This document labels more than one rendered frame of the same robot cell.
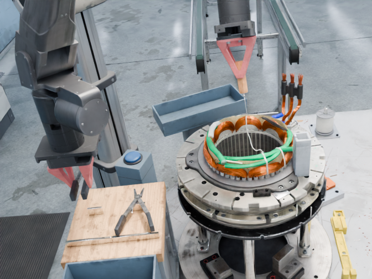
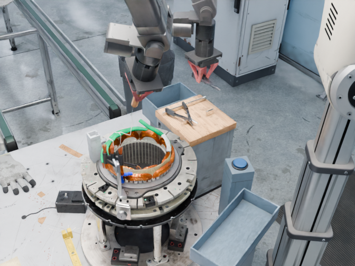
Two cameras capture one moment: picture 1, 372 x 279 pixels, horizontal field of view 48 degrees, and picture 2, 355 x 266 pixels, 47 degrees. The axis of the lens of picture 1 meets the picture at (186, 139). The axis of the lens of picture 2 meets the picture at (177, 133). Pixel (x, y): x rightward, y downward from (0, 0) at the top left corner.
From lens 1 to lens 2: 1.56 m
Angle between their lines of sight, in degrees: 98
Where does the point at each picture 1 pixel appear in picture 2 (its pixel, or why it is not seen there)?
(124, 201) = (201, 124)
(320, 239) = (92, 253)
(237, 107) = (197, 244)
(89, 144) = (190, 54)
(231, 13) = not seen: hidden behind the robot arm
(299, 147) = (93, 134)
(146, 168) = (227, 171)
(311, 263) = (94, 231)
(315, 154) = (90, 176)
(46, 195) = not seen: outside the picture
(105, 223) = (198, 112)
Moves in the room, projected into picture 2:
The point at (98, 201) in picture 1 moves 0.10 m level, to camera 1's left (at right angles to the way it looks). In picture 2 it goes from (216, 120) to (238, 110)
